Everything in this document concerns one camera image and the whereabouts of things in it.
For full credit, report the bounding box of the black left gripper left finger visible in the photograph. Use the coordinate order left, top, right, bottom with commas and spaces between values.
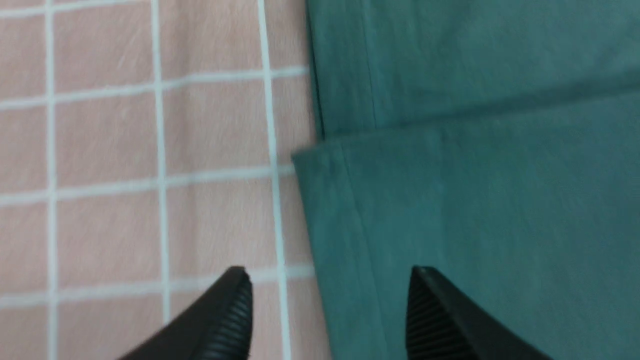
122, 266, 254, 360

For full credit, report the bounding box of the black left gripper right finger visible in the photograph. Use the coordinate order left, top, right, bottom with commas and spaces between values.
405, 266, 548, 360

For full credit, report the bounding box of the green long-sleeved shirt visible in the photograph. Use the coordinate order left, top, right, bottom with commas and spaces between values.
292, 0, 640, 360

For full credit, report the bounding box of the pink checkered tablecloth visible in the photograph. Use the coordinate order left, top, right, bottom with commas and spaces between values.
0, 0, 331, 360

